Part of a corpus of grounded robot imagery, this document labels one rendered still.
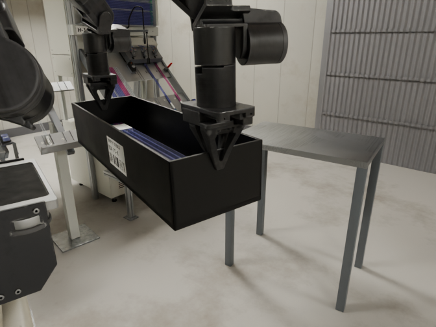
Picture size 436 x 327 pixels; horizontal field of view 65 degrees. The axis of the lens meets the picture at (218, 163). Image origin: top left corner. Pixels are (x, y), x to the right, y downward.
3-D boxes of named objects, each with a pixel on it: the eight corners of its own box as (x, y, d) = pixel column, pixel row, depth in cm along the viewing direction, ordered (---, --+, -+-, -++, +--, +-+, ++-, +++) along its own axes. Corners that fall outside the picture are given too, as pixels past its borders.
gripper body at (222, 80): (215, 108, 55) (213, 61, 53) (256, 119, 48) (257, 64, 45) (180, 114, 52) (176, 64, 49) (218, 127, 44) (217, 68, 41)
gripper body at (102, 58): (106, 78, 99) (102, 51, 96) (117, 81, 91) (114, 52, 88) (82, 80, 95) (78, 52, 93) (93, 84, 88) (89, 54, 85)
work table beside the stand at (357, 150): (343, 313, 170) (367, 162, 142) (224, 265, 206) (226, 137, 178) (362, 265, 205) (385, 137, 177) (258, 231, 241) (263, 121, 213)
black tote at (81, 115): (78, 142, 95) (71, 102, 91) (136, 132, 104) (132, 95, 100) (174, 231, 51) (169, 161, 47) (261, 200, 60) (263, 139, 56)
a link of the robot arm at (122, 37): (80, -1, 85) (100, 11, 82) (118, 2, 94) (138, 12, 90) (78, 46, 92) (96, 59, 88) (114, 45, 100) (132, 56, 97)
